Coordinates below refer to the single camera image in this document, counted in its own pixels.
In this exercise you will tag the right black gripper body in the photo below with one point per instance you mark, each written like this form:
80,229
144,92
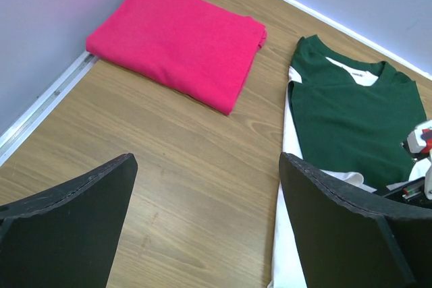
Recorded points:
411,192

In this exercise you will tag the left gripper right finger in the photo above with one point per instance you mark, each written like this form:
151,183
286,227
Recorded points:
347,237

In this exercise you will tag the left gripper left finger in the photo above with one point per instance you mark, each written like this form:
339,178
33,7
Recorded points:
67,235

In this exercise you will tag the white green-sleeved t-shirt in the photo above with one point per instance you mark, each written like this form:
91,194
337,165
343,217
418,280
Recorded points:
348,119

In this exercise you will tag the folded pink t-shirt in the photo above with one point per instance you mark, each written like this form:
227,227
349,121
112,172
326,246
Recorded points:
192,46

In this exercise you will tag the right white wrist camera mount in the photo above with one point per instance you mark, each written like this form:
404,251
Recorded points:
418,142

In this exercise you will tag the aluminium table frame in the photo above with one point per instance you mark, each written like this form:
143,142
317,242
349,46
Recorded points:
42,43

